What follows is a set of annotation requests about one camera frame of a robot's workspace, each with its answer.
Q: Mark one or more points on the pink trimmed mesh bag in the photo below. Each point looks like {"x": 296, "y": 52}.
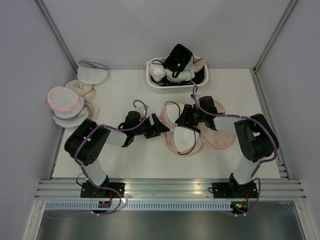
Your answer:
{"x": 63, "y": 100}

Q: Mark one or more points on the black bra in basket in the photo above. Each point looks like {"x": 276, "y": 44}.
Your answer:
{"x": 177, "y": 60}

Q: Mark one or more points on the right aluminium side rail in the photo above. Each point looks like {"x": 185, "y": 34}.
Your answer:
{"x": 283, "y": 170}

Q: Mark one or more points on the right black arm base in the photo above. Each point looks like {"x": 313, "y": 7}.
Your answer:
{"x": 222, "y": 190}

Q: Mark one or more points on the beige round laundry bag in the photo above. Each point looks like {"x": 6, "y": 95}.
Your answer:
{"x": 86, "y": 91}

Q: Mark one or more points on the white slotted cable duct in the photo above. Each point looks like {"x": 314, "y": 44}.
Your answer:
{"x": 136, "y": 205}

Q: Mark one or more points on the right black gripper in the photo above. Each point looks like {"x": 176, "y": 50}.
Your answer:
{"x": 185, "y": 120}

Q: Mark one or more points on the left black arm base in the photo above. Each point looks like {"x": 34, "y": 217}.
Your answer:
{"x": 115, "y": 190}

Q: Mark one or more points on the grey trimmed mesh bag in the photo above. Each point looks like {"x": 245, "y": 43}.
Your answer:
{"x": 74, "y": 121}

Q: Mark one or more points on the white plastic laundry basket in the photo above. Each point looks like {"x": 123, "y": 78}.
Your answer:
{"x": 201, "y": 79}

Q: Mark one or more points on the aluminium front rail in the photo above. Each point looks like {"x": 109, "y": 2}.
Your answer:
{"x": 170, "y": 189}

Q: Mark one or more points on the white garment in basket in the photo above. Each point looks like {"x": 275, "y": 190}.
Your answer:
{"x": 158, "y": 72}

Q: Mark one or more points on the left aluminium frame post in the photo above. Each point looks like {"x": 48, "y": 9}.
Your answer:
{"x": 56, "y": 33}

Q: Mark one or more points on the right aluminium frame post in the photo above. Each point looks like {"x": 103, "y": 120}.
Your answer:
{"x": 276, "y": 32}

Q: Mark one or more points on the aluminium frame post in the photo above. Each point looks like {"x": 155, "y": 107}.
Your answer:
{"x": 276, "y": 32}
{"x": 56, "y": 33}

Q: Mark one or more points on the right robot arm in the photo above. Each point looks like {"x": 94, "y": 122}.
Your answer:
{"x": 257, "y": 141}

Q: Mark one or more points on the white mesh bag blue trim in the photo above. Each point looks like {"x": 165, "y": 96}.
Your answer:
{"x": 91, "y": 72}

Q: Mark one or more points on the beige flat laundry bag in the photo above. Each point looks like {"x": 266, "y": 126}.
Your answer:
{"x": 90, "y": 111}

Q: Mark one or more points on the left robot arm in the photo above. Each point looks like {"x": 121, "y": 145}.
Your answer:
{"x": 87, "y": 141}

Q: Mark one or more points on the pink garment in basket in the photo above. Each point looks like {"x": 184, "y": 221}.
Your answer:
{"x": 198, "y": 65}

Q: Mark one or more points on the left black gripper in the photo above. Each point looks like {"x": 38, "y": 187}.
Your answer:
{"x": 156, "y": 129}

